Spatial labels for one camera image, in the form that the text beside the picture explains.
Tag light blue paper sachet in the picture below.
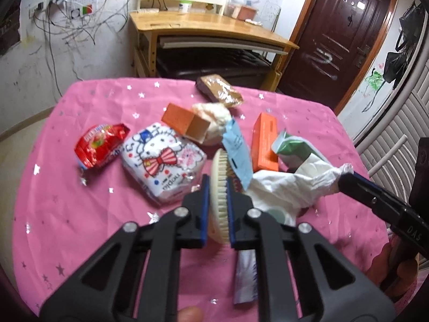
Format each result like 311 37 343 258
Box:
222 119 253 191

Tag black hanging bag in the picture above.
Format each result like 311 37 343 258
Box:
382 2 425 89

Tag white power strip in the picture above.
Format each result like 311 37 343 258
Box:
28 0 65 19

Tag white jar green lid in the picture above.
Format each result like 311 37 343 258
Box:
178 1 192 13

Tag long orange carton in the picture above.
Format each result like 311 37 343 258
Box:
251 113 279 172

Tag black leather bench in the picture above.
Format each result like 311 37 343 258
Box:
156 47 270 80

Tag white metal rack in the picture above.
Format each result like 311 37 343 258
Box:
369 134 408 177

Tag wooden bristle brush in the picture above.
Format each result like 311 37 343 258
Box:
209 148 240 244

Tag wooden desk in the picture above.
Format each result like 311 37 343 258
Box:
130 12 299 92

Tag red snack packet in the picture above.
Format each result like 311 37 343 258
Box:
74 124 130 170

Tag pink storage box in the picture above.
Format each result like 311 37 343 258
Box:
231 5 257 21

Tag white louvered cabinet door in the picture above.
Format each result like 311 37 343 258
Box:
355 63 429 205

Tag green white milk carton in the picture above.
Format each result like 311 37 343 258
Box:
271 130 329 169

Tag brown snack pack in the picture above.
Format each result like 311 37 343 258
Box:
196 74 243 108

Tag pink star tablecloth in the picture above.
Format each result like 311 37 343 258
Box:
12 78 388 321

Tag white plastic bag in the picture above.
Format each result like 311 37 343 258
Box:
245 153 354 226

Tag tangled wall cables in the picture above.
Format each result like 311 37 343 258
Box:
32 0 149 98

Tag Hello Kitty tissue pack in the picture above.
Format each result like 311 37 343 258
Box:
121 122 206 204

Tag small orange box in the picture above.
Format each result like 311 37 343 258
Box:
161 103 210 144

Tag blue white milk sachet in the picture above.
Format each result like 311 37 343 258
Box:
234 250 258 305

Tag dark brown door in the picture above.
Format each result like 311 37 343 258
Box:
278 0 398 114

